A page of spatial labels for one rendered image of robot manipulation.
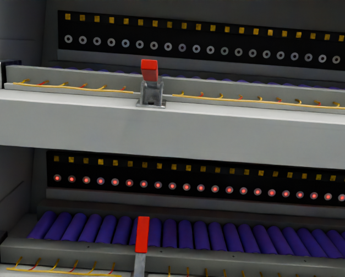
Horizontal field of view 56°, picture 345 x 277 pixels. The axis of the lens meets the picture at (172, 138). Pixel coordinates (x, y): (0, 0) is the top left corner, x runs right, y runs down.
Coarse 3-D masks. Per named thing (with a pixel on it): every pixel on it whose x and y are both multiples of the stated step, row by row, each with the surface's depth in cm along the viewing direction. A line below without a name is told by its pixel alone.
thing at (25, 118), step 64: (0, 64) 34; (128, 64) 47; (192, 64) 47; (256, 64) 47; (0, 128) 30; (64, 128) 30; (128, 128) 30; (192, 128) 30; (256, 128) 30; (320, 128) 30
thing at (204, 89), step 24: (24, 72) 34; (48, 72) 34; (72, 72) 34; (96, 72) 35; (192, 96) 33; (216, 96) 35; (240, 96) 34; (264, 96) 35; (288, 96) 35; (312, 96) 35; (336, 96) 35
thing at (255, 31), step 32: (64, 32) 47; (96, 32) 47; (128, 32) 47; (160, 32) 47; (192, 32) 47; (224, 32) 47; (256, 32) 46; (288, 32) 47; (320, 32) 47; (288, 64) 48; (320, 64) 48
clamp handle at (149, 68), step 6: (144, 60) 24; (150, 60) 24; (156, 60) 25; (144, 66) 24; (150, 66) 24; (156, 66) 24; (144, 72) 25; (150, 72) 25; (156, 72) 25; (144, 78) 27; (150, 78) 27; (156, 78) 27; (150, 84) 30; (156, 84) 30
